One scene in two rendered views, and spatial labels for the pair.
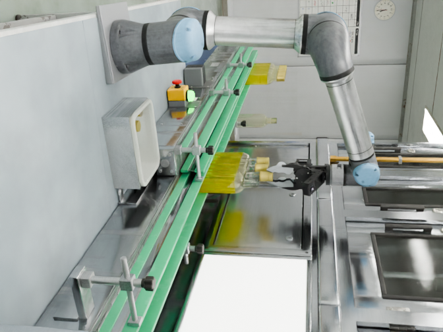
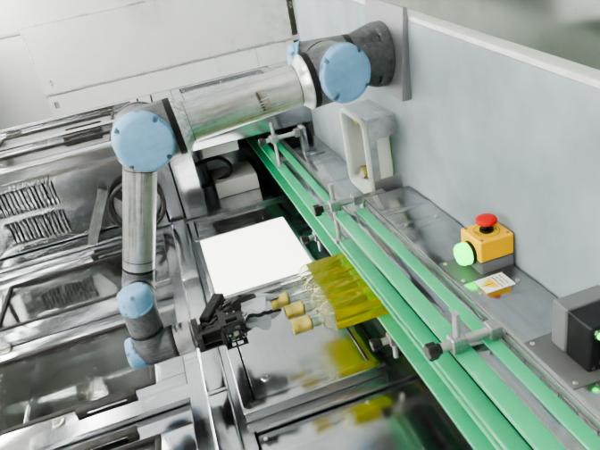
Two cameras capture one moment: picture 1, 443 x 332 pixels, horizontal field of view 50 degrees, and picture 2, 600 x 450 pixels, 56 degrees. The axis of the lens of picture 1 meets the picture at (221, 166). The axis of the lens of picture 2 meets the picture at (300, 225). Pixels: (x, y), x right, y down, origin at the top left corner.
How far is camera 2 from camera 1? 2.60 m
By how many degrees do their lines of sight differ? 123
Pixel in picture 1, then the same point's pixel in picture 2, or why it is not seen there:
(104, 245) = (343, 170)
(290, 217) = (252, 339)
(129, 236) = (333, 179)
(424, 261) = (102, 368)
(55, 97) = not seen: hidden behind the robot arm
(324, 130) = not seen: outside the picture
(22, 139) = not seen: hidden behind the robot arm
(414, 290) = (120, 333)
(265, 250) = (259, 290)
